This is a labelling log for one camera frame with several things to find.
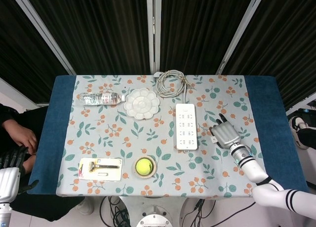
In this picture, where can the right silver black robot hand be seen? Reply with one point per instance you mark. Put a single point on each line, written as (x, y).
(225, 135)

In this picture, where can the black trouser leg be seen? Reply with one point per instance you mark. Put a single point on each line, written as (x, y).
(308, 137)

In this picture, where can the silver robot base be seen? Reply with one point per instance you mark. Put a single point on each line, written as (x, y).
(154, 217)

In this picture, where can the yellow tennis ball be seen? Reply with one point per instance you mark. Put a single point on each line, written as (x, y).
(144, 166)

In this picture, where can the white frame post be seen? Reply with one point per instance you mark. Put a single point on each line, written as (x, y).
(153, 27)
(239, 32)
(44, 32)

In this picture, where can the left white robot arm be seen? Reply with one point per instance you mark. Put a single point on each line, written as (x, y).
(4, 213)

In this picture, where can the razor in blister pack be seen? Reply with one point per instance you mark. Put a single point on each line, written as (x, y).
(103, 174)

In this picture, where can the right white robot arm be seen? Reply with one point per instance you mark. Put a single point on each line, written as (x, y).
(254, 170)

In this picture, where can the clear plastic water bottle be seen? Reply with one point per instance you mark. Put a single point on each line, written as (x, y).
(96, 99)

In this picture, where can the black device with blue light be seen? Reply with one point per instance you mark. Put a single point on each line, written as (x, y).
(307, 112)

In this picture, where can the blue table cover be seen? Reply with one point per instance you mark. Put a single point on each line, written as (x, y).
(59, 113)

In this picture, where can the black and white sneaker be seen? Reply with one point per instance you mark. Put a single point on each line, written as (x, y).
(296, 123)

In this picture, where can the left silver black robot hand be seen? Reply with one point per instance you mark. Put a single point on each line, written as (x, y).
(8, 182)

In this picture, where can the floral patterned tablecloth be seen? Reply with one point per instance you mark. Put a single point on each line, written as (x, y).
(148, 128)

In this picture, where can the black pleated curtain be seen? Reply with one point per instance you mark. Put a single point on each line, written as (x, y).
(98, 27)
(284, 51)
(202, 27)
(19, 64)

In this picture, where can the white power strip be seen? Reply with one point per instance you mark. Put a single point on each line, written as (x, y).
(186, 128)

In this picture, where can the white flower paint palette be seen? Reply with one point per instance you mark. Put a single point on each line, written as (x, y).
(142, 104)

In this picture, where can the person in black clothes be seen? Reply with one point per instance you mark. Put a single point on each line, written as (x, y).
(14, 116)

